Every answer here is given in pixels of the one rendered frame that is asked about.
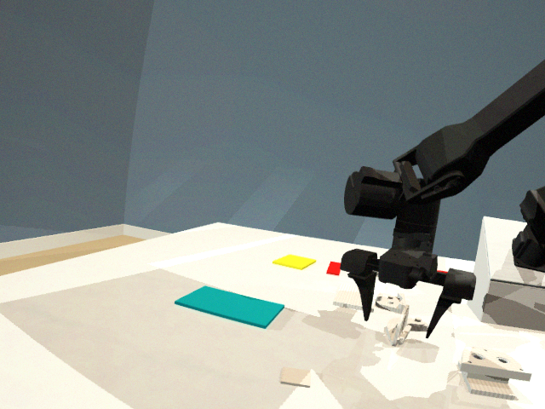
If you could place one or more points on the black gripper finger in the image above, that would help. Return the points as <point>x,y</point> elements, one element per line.
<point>366,287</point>
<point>443,304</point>

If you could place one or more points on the cyan flat rectangular plate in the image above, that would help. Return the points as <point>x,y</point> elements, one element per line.
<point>232,306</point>

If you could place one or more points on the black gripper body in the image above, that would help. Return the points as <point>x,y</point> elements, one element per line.
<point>456,283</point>

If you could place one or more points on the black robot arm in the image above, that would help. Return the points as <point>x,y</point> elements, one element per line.
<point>449,160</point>

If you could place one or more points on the red rectangular block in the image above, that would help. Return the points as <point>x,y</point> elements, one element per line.
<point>334,268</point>

